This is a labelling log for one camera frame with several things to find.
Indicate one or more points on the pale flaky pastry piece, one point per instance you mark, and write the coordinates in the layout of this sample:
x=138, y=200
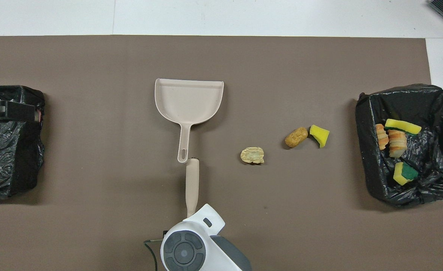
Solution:
x=252, y=155
x=382, y=136

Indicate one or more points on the black bag lined bin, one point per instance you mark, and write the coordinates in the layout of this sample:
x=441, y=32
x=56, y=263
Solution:
x=432, y=113
x=3, y=158

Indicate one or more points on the green and yellow sponge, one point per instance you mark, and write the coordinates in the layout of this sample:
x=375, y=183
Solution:
x=405, y=174

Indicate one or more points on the brown table mat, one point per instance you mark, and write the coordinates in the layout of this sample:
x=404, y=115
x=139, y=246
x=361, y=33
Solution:
x=93, y=188

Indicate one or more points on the brown bread roll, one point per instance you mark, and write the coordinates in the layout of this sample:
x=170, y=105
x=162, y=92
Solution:
x=296, y=137

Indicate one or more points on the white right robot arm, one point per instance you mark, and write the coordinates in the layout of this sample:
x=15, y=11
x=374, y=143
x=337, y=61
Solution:
x=191, y=248

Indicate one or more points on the striped croissant piece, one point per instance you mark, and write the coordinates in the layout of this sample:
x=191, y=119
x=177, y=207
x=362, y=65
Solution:
x=397, y=143

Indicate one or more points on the small yellow sponge piece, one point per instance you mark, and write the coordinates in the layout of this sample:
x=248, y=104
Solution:
x=320, y=135

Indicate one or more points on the large yellow sponge piece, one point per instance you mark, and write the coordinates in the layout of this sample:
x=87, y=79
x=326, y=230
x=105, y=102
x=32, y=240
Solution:
x=404, y=126

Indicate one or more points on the beige brush with black bristles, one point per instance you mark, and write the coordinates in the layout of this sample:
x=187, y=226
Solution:
x=192, y=184

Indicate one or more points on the beige plastic dustpan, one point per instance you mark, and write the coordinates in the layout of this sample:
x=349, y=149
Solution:
x=189, y=101

